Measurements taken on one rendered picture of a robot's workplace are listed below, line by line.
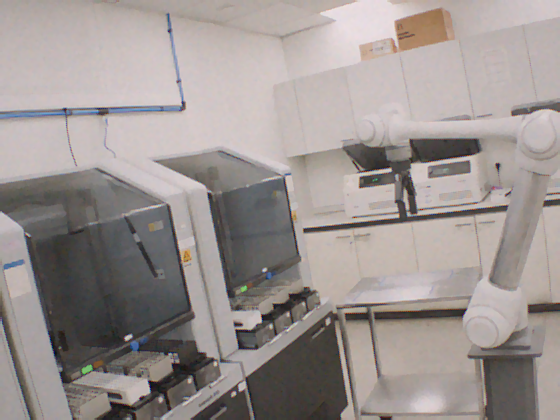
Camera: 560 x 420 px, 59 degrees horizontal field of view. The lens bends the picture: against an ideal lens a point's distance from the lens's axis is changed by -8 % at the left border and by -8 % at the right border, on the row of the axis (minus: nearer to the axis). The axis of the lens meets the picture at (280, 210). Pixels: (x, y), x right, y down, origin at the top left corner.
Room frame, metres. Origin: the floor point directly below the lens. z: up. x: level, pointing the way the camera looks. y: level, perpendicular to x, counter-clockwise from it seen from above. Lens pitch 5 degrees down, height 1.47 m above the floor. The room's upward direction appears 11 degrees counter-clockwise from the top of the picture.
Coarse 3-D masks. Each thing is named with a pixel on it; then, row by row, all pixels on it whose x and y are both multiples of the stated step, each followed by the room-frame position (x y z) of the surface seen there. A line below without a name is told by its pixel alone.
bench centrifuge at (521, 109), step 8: (520, 104) 3.80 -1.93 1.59; (528, 104) 3.77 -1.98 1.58; (536, 104) 3.72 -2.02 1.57; (544, 104) 3.69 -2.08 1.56; (552, 104) 3.67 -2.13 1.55; (512, 112) 3.84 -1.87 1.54; (520, 112) 3.83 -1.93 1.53; (528, 112) 3.81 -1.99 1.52; (552, 176) 3.56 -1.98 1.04; (552, 184) 3.57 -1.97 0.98; (552, 192) 3.58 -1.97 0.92
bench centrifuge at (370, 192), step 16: (352, 144) 4.49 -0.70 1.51; (352, 160) 4.68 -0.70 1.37; (368, 160) 4.71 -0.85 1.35; (384, 160) 4.68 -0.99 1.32; (416, 160) 4.59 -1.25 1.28; (352, 176) 4.46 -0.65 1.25; (368, 176) 4.36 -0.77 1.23; (384, 176) 4.27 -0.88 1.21; (352, 192) 4.39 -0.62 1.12; (368, 192) 4.31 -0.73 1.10; (384, 192) 4.24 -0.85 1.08; (352, 208) 4.41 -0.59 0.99; (368, 208) 4.33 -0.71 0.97; (384, 208) 4.25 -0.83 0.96
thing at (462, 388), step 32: (352, 288) 2.48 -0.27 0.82; (384, 288) 2.37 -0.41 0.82; (416, 288) 2.26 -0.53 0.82; (448, 288) 2.16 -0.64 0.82; (352, 384) 2.26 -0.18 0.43; (384, 384) 2.51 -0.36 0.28; (416, 384) 2.43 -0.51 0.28; (448, 384) 2.35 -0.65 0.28; (480, 384) 2.01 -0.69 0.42; (384, 416) 2.64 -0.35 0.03; (480, 416) 2.02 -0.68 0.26
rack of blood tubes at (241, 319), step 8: (232, 312) 2.29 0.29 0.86; (240, 312) 2.26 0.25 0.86; (248, 312) 2.24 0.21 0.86; (256, 312) 2.22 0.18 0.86; (232, 320) 2.19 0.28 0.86; (240, 320) 2.17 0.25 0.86; (248, 320) 2.15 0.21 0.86; (256, 320) 2.20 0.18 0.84; (240, 328) 2.17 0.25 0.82; (248, 328) 2.15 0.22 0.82
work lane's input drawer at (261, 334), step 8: (256, 328) 2.14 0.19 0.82; (264, 328) 2.17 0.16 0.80; (272, 328) 2.22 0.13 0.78; (240, 336) 2.16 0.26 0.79; (248, 336) 2.13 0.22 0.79; (256, 336) 2.11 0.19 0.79; (264, 336) 2.16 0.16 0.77; (272, 336) 2.21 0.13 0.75; (280, 336) 2.19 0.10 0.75; (264, 344) 2.15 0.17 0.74
